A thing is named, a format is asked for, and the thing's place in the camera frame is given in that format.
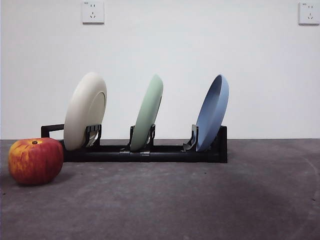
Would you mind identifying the blue plate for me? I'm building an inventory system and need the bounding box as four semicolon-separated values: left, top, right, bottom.
195;73;230;153

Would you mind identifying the red yellow apple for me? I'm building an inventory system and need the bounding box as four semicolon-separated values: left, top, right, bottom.
7;137;65;186

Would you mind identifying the pale green plate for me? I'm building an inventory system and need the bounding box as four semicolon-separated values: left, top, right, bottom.
130;73;165;152

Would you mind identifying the black plate rack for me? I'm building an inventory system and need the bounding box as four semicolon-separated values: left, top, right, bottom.
40;123;228;164

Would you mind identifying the cream plate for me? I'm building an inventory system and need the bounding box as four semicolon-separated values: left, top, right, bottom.
63;71;108;152

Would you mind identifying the white wall socket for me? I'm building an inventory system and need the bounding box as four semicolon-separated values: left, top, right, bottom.
298;1;320;26
82;0;105;25

